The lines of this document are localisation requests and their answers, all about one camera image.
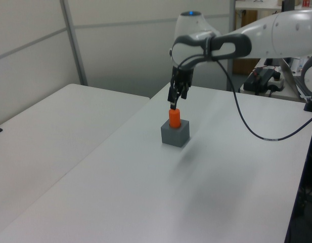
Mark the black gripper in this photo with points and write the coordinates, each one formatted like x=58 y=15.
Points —
x=183 y=76

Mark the orange cylinder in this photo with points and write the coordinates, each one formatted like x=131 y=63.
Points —
x=174 y=119

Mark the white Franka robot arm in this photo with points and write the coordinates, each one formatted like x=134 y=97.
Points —
x=284 y=33

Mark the grey block with round hole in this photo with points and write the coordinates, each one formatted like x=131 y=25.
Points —
x=174 y=138

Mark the black power supply box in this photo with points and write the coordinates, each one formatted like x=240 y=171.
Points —
x=257 y=79

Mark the wooden cabinet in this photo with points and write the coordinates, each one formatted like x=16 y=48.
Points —
x=248 y=17

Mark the silver laptop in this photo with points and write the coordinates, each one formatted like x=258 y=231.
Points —
x=288 y=76

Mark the small red box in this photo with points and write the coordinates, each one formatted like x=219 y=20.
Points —
x=305 y=3

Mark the grey partition post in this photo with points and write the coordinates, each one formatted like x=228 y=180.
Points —
x=232 y=22

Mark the white switch box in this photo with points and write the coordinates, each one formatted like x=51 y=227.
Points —
x=276 y=83

